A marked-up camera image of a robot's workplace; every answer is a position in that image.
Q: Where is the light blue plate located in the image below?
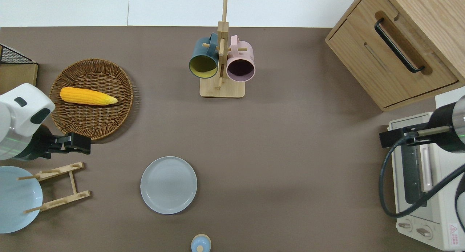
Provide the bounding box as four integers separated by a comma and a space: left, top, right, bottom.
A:
0, 166, 43, 234

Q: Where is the white toaster oven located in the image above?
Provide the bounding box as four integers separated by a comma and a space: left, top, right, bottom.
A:
387, 112, 465, 251

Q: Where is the wooden mug tree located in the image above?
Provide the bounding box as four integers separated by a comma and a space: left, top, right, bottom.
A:
199, 0, 248, 98

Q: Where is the wooden drawer cabinet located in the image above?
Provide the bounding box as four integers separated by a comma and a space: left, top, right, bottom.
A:
325, 0, 465, 112

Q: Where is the black cabinet handle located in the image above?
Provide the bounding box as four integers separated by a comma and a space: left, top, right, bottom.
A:
374, 18, 425, 73

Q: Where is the yellow corn cob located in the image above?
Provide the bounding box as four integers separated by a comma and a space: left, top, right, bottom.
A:
60, 87, 118, 106

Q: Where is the thick black cable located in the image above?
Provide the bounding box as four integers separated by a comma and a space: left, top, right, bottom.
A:
379, 132, 465, 219

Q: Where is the teal mug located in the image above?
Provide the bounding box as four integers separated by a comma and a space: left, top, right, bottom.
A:
189, 33, 219, 79

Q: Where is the gray plate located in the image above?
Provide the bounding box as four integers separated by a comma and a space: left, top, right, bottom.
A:
140, 156, 198, 215

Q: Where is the wire grid box with shelf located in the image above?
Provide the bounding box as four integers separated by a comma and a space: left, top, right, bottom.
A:
0, 44, 39, 94

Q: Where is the round wicker basket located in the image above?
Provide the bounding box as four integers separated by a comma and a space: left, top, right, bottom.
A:
49, 58, 134, 141

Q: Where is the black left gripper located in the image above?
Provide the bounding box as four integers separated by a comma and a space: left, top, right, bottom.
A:
45, 132, 91, 155

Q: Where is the blue dome on wooden base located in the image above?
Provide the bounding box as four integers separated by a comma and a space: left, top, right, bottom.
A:
191, 234, 211, 252

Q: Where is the pink mug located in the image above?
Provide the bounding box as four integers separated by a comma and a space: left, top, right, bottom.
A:
226, 35, 256, 83

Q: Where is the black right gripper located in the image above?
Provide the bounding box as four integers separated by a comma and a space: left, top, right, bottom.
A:
379, 130, 418, 148

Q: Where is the wooden dish rack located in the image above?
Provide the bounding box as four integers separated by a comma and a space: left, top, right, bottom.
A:
17, 162, 91, 213

